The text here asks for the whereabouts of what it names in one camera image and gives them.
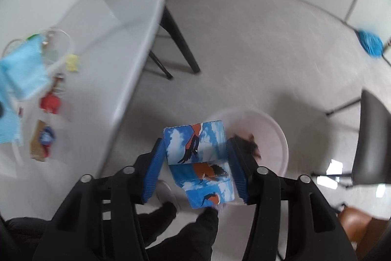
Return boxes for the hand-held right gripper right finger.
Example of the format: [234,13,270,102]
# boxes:
[226,137,358,261]

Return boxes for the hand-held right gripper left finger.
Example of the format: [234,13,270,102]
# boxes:
[32,137,167,261]

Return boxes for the blue printed carton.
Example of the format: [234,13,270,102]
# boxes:
[163,120,237,209]

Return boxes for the pink plastic basin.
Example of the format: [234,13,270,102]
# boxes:
[203,108,289,206]

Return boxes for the red foil wrapper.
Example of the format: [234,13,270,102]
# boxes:
[40,94,62,114]

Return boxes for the shiny brown wrapper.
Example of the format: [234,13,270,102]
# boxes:
[52,74,66,93]

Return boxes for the yellow paper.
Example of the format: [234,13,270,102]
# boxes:
[65,55,80,72]

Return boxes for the blue face mask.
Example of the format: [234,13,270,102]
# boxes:
[0,113,25,168]
[0,29,75,102]

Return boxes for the person's left leg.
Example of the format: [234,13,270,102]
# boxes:
[134,202,178,249]

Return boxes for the person's leg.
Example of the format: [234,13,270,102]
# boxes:
[147,207,219,261]
[134,202,178,249]

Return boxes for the person's right leg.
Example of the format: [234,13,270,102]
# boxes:
[147,207,219,261]

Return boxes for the brown leather seat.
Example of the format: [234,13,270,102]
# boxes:
[337,207,391,261]

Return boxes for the dark grey chair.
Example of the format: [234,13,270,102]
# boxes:
[325,90,391,188]

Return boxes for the black table legs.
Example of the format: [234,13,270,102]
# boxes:
[147,6,200,79]

